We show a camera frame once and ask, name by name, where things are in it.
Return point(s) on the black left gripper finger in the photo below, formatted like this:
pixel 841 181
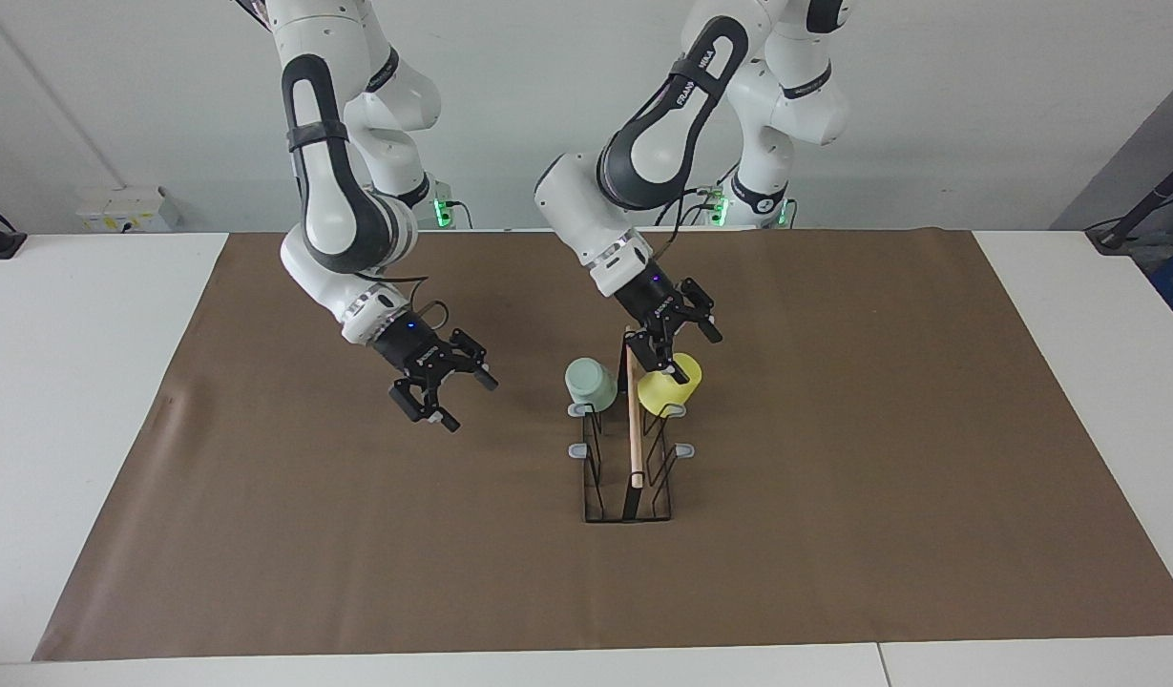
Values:
pixel 698 301
pixel 655 351

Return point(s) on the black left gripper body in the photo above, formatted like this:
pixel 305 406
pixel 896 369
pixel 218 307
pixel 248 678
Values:
pixel 651 301

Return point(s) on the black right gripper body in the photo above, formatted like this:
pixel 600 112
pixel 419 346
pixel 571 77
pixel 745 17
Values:
pixel 414 348

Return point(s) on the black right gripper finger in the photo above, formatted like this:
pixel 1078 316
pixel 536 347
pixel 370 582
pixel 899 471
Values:
pixel 471 358
pixel 416 399

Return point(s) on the yellow plastic cup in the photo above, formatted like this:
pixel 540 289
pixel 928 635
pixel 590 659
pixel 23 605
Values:
pixel 662 393

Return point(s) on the pale green plastic cup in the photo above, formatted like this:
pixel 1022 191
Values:
pixel 591 382

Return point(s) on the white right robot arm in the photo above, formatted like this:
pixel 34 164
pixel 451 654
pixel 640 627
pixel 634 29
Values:
pixel 338 219

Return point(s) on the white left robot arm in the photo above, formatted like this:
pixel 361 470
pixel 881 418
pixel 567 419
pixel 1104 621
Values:
pixel 586 210

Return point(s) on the brown table mat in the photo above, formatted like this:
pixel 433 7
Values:
pixel 357 525

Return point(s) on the black pole stand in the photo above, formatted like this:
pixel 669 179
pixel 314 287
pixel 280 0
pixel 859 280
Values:
pixel 1120 234

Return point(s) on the white wall socket box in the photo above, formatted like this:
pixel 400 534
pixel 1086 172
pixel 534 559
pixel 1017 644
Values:
pixel 128 210

